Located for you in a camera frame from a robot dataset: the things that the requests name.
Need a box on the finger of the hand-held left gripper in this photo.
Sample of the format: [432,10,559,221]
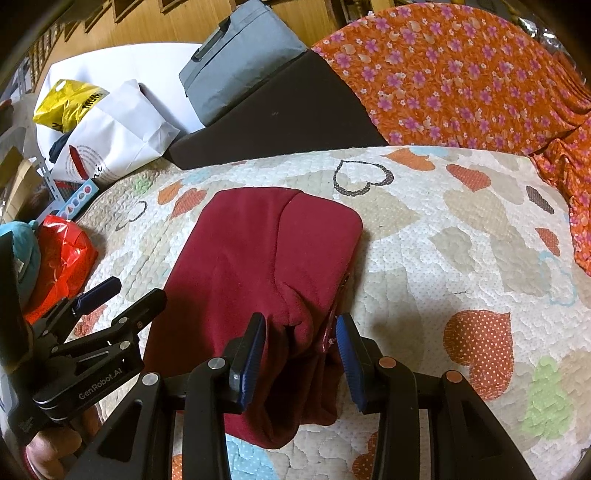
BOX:
[53,288,168,358]
[32,278,123,342]

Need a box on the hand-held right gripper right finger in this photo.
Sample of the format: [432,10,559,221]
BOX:
[335,314,539,480]

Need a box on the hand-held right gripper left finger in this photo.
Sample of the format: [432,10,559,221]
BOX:
[69,313,267,480]

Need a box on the dark red garment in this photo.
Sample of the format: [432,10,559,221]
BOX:
[143,187,364,450]

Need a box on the person's left hand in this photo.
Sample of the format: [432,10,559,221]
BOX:
[25,422,86,480]

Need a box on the red plastic bag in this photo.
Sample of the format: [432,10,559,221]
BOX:
[23,215,100,326]

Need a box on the teal plush toy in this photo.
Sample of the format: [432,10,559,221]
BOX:
[0,220,42,305]

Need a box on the light blue toy box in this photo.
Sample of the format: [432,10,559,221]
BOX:
[55,178,100,222]

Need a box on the cardboard box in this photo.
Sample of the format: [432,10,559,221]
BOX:
[0,145,44,217]

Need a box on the quilted heart pattern blanket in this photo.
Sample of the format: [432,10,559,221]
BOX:
[65,145,591,480]

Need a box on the yellow plastic bag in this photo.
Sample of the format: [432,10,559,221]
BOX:
[33,79,109,134]

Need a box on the white board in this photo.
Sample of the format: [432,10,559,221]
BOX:
[34,42,204,162]

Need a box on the dark brown cushion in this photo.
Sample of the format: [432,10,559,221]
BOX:
[166,48,391,171]

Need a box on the grey fabric bag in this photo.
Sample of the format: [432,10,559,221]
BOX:
[178,0,309,127]

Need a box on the orange floral cloth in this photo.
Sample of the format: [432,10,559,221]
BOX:
[311,4,591,278]

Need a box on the grey metal shelf bracket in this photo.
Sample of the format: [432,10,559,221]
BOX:
[34,157,63,204]

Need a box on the white paper bag red handle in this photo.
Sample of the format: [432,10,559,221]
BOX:
[48,79,181,188]

